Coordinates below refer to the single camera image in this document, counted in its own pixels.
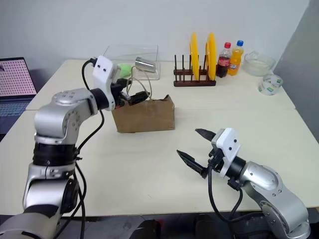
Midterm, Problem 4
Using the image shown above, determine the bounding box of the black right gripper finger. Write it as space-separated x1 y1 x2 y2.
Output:
176 149 208 179
195 128 216 143

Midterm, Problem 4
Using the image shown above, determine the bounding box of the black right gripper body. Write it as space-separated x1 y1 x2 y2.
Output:
206 141 226 175

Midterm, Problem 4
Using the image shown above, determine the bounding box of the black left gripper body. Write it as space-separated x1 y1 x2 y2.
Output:
111 78 131 109

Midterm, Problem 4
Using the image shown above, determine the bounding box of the brown paper bag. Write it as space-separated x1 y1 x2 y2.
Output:
111 65 176 134

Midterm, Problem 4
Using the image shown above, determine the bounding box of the green round object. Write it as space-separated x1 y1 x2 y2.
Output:
117 63 133 78

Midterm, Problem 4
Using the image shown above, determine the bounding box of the shiny metal cup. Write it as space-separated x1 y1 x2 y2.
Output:
135 56 158 74

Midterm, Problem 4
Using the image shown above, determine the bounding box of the clear plastic box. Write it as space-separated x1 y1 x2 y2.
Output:
103 44 161 81

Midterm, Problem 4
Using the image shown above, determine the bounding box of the dark wooden dish rack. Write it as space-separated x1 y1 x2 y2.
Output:
172 54 217 88

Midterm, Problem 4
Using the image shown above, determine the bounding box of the yellow plate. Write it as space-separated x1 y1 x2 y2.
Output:
189 31 200 82
204 32 217 81

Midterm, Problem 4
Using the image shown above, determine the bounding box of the cola bottle red cap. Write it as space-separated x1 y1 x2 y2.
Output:
215 42 232 78

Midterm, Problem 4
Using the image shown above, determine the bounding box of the orange soda bottle blue cap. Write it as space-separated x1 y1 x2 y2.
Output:
227 40 245 77

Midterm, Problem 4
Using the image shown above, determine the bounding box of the clear printed tape roll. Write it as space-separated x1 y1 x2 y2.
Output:
257 74 283 96

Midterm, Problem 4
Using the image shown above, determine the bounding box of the clear glass bowl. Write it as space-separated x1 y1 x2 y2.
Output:
242 50 277 77

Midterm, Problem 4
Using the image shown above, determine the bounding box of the open laptop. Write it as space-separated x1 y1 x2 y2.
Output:
0 57 38 136

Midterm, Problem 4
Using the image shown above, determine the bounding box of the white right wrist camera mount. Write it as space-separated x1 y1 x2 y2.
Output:
211 127 241 178

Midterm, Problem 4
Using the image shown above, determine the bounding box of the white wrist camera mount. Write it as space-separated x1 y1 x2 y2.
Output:
92 55 121 112
211 127 241 178

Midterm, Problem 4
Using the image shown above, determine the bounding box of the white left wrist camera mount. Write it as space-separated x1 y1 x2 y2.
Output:
92 55 121 112

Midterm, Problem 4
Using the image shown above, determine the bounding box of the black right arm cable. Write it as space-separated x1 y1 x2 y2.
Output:
207 164 244 223

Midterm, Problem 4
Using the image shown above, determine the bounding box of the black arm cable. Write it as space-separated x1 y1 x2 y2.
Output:
53 57 105 239
207 164 244 223

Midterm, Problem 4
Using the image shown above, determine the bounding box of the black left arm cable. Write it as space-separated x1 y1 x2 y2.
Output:
53 57 105 239

